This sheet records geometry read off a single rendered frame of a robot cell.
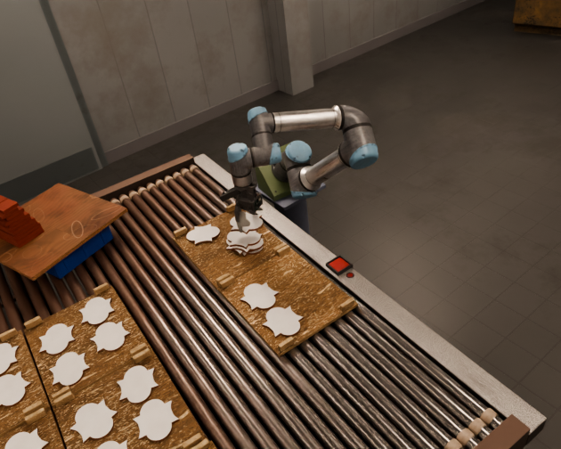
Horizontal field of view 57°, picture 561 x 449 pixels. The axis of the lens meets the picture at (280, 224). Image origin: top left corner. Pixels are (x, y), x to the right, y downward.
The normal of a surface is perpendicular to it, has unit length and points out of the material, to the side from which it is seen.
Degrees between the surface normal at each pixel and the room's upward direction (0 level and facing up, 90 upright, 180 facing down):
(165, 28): 90
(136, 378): 0
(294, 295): 0
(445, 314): 0
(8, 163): 90
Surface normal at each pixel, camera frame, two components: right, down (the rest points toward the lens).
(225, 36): 0.62, 0.43
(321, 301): -0.11, -0.78
